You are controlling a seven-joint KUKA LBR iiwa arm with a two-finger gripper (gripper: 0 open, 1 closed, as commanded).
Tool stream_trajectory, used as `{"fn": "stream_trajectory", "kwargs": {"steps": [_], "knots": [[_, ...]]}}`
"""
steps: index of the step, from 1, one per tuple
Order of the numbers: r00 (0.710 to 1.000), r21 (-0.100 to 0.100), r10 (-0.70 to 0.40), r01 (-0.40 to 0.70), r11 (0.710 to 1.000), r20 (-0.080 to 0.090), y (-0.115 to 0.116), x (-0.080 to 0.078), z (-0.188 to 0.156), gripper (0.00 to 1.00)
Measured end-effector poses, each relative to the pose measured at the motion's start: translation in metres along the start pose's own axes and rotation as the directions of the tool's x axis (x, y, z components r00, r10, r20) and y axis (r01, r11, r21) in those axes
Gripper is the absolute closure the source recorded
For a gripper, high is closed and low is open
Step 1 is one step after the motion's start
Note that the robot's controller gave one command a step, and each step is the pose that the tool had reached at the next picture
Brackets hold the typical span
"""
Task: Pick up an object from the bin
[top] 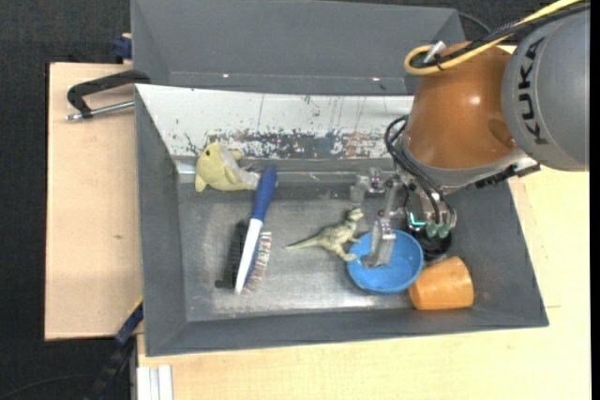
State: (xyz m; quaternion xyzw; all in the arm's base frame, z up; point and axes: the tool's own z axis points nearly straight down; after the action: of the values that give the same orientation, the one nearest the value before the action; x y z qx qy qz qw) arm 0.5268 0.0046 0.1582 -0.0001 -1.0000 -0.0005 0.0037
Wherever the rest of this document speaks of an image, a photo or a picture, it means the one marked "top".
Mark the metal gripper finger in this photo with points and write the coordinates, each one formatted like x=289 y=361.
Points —
x=385 y=241
x=375 y=182

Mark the blue bowl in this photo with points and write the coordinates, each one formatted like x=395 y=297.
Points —
x=394 y=278

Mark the green toy dinosaur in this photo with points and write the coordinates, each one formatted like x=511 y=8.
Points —
x=330 y=238

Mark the orange cup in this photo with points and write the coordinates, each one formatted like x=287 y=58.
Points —
x=443 y=285

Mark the blue and white brush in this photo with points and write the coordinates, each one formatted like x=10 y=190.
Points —
x=262 y=197

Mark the yellow plush toy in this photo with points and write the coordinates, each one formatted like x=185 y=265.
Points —
x=215 y=171

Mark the grey metal bin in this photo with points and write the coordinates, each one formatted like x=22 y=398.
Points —
x=304 y=37

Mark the pale wood board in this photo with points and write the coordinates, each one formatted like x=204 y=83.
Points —
x=89 y=201

